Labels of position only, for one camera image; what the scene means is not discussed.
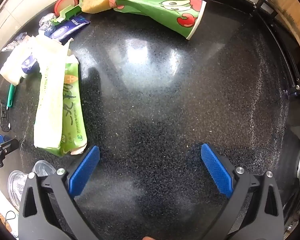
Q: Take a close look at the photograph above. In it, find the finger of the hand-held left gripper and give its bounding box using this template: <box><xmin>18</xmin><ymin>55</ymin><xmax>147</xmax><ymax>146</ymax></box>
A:
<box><xmin>0</xmin><ymin>134</ymin><xmax>19</xmax><ymax>155</ymax></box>

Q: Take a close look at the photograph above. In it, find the clear ribbed plastic container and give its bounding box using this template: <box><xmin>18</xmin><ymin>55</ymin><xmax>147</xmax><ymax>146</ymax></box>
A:
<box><xmin>8</xmin><ymin>170</ymin><xmax>30</xmax><ymax>211</ymax></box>

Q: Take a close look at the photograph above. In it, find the red round lid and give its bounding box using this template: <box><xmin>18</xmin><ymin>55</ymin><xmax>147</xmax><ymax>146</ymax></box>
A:
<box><xmin>54</xmin><ymin>0</ymin><xmax>78</xmax><ymax>16</ymax></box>

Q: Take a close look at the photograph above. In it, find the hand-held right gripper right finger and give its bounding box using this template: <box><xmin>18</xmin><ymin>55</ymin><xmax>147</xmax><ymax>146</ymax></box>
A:
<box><xmin>201</xmin><ymin>143</ymin><xmax>284</xmax><ymax>240</ymax></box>

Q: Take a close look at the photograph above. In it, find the crumpled foil wrapper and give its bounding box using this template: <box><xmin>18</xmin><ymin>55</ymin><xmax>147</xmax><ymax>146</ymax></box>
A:
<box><xmin>39</xmin><ymin>12</ymin><xmax>59</xmax><ymax>32</ymax></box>

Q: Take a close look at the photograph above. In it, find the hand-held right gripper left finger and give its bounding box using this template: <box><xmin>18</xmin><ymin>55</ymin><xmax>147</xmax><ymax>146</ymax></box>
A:
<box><xmin>17</xmin><ymin>145</ymin><xmax>102</xmax><ymax>240</ymax></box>

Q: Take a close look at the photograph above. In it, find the green plastic handle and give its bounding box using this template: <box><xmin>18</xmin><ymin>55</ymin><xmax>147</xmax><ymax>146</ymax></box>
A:
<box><xmin>6</xmin><ymin>84</ymin><xmax>17</xmax><ymax>108</ymax></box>

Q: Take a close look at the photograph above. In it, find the black cable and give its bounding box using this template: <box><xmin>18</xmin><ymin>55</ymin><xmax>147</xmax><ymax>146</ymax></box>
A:
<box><xmin>4</xmin><ymin>210</ymin><xmax>18</xmax><ymax>228</ymax></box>

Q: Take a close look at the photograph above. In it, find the small black toy car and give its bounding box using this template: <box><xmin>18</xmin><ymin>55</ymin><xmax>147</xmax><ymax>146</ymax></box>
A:
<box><xmin>0</xmin><ymin>100</ymin><xmax>12</xmax><ymax>132</ymax></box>

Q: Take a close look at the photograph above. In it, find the crumpled clear blue wrapper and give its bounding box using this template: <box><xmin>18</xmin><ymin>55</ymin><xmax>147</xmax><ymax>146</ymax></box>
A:
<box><xmin>2</xmin><ymin>32</ymin><xmax>28</xmax><ymax>52</ymax></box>

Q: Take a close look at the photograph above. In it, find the green tissue packet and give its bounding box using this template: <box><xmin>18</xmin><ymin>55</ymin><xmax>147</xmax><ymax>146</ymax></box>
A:
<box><xmin>31</xmin><ymin>34</ymin><xmax>88</xmax><ymax>157</ymax></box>

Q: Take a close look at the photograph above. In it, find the purple toothpaste tube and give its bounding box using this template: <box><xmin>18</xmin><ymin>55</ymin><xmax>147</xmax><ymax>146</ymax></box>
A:
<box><xmin>44</xmin><ymin>17</ymin><xmax>92</xmax><ymax>40</ymax></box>

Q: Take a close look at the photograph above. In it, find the black metal frame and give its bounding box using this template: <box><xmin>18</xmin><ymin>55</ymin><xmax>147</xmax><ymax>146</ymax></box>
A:
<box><xmin>250</xmin><ymin>0</ymin><xmax>300</xmax><ymax>98</ymax></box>

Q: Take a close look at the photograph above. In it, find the crushed green paper cup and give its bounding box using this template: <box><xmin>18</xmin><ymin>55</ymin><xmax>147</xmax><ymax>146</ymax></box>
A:
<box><xmin>108</xmin><ymin>0</ymin><xmax>207</xmax><ymax>40</ymax></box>

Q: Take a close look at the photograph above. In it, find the white packet blue label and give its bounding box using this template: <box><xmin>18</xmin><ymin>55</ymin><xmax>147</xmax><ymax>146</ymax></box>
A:
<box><xmin>0</xmin><ymin>36</ymin><xmax>40</xmax><ymax>85</ymax></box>

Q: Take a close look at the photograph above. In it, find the clear plastic cup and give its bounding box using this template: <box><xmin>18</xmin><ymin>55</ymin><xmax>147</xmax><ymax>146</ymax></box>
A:
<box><xmin>34</xmin><ymin>160</ymin><xmax>58</xmax><ymax>178</ymax></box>

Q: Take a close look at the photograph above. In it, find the wooden board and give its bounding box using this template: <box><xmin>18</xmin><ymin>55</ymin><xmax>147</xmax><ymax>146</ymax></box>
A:
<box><xmin>267</xmin><ymin>0</ymin><xmax>300</xmax><ymax>53</ymax></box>

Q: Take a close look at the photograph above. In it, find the green plastic toy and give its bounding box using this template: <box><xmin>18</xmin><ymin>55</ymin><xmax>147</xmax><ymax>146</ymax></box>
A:
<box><xmin>55</xmin><ymin>0</ymin><xmax>86</xmax><ymax>23</ymax></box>

